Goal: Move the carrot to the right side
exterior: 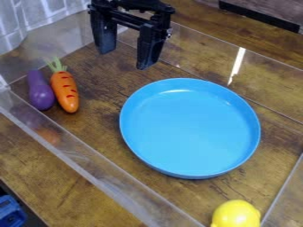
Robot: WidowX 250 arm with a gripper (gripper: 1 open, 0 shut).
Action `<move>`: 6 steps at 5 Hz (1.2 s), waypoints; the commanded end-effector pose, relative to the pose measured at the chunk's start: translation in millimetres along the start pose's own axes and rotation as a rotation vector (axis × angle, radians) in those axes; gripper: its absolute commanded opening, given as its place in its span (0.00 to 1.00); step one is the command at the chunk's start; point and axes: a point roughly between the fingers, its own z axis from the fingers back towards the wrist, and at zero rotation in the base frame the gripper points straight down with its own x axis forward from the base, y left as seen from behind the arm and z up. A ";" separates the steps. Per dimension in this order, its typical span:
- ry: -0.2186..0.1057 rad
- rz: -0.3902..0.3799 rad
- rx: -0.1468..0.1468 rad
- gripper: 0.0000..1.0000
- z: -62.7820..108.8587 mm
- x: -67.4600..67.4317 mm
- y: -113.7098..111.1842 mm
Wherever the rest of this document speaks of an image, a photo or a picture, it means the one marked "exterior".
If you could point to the purple toy eggplant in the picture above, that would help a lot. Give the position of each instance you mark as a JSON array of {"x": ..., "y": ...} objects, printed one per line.
[{"x": 41, "y": 96}]

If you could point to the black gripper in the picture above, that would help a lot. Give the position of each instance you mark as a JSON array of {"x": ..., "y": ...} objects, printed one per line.
[{"x": 144, "y": 15}]

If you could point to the clear acrylic enclosure wall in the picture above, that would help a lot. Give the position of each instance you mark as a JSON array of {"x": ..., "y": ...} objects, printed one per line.
[{"x": 64, "y": 160}]

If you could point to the blue round plate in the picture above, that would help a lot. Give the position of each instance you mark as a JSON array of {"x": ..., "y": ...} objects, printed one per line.
[{"x": 189, "y": 128}]

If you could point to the blue object at corner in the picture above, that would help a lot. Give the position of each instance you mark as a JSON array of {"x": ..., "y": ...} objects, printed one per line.
[{"x": 12, "y": 215}]

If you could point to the yellow toy object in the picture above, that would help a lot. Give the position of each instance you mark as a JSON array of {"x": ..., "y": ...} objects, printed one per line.
[{"x": 235, "y": 213}]

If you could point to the orange toy carrot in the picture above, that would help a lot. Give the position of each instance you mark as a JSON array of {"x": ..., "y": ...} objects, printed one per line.
[{"x": 63, "y": 85}]

